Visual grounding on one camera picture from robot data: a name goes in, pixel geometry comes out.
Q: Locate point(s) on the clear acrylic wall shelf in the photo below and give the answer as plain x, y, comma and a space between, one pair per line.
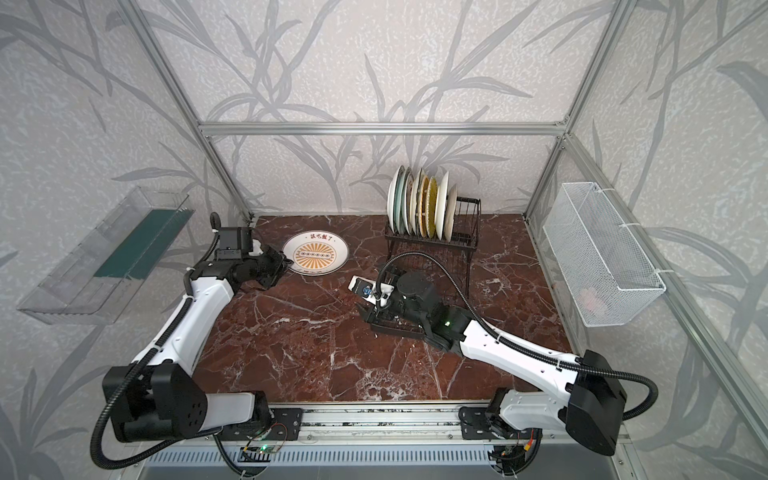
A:
94, 283

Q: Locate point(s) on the mint green flower plate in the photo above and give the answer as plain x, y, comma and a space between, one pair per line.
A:
399, 203

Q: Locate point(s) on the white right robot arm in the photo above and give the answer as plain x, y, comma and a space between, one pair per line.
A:
581, 395

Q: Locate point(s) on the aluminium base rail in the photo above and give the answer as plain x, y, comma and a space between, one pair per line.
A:
407, 423

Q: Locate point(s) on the orange sunburst plate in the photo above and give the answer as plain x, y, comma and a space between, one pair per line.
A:
408, 202
316, 252

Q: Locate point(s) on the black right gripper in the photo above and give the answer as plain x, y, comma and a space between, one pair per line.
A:
380, 313

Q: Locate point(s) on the black round plate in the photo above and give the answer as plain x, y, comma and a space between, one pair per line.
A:
449, 213

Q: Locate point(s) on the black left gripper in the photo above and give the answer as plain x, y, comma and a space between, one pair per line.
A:
271, 267

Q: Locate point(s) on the yellow woven plate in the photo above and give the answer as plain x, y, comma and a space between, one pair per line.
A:
430, 208

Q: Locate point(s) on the black wire dish rack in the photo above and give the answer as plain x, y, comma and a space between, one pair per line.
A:
446, 264

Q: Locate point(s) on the green rim lettered plate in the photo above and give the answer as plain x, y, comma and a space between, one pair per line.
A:
392, 196

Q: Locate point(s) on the cream floral plate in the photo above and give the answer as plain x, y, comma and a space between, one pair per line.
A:
418, 190

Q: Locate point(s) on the orange woven bamboo plate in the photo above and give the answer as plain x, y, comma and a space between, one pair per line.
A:
422, 205

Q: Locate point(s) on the orange sunburst plate front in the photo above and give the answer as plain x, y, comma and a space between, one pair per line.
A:
408, 202

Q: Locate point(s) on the white mesh wall basket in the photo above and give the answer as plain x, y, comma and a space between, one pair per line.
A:
608, 274

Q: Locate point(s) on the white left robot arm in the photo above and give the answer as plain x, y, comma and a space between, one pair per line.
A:
154, 401

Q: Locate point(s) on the white plate black emblem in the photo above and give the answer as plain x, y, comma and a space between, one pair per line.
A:
441, 205

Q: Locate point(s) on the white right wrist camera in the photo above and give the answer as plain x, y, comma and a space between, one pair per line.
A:
367, 290

